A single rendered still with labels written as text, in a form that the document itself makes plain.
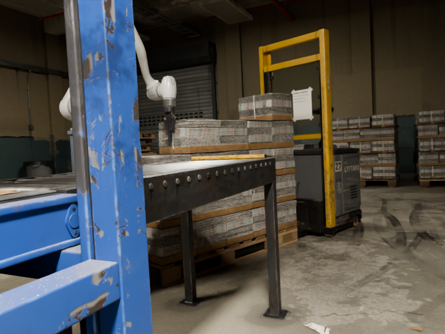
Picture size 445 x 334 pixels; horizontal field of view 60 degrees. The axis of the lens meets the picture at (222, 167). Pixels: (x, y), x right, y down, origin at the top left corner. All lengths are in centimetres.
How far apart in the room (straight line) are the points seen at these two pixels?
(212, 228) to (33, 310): 229
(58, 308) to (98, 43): 38
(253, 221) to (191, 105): 761
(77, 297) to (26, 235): 17
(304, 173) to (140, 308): 331
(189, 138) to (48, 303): 213
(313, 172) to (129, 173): 328
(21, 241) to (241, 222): 238
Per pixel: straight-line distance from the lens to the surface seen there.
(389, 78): 917
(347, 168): 393
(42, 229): 73
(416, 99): 911
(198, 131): 265
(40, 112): 1040
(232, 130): 288
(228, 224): 286
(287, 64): 387
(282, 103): 337
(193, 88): 1045
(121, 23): 67
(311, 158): 384
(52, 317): 56
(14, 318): 53
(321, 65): 364
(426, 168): 742
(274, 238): 199
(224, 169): 141
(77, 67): 67
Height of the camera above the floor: 87
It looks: 3 degrees down
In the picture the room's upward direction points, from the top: 3 degrees counter-clockwise
